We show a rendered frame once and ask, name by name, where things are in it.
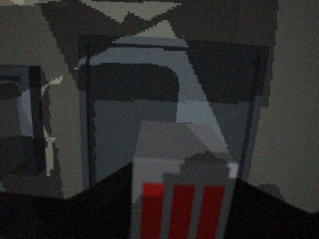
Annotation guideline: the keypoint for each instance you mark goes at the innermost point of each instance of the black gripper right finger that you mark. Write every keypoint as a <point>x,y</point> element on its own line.
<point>255,214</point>

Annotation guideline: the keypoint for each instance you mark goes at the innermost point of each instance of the grey box with red and blue stripes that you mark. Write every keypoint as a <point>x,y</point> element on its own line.
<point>11,142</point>

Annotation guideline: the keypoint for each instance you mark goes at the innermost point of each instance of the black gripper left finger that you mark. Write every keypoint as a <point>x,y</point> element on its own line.
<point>103,211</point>

